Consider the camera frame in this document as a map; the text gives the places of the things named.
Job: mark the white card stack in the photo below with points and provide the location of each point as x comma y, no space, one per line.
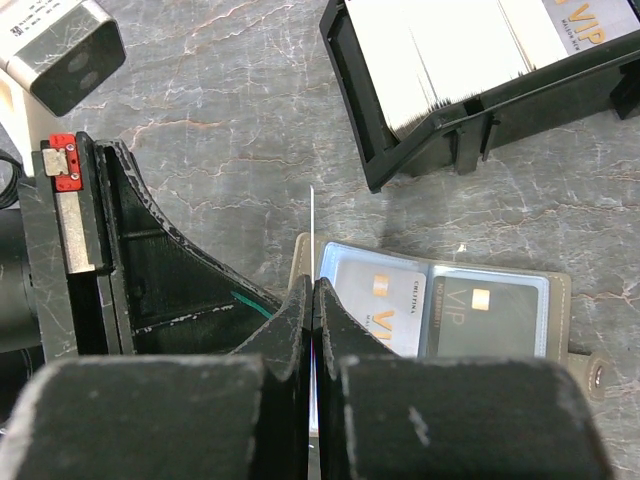
423,55

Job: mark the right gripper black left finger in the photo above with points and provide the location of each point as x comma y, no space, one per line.
284,345

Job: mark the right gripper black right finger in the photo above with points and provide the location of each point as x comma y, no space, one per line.
356,402

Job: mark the grey card holder wallet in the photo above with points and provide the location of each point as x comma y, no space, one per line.
320,258

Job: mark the black plastic card box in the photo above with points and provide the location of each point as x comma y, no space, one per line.
463,133

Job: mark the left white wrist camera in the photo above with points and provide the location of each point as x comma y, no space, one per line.
54,53

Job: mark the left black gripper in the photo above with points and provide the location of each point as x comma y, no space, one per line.
90,265

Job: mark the silver VIP credit card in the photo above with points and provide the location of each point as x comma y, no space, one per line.
386,300

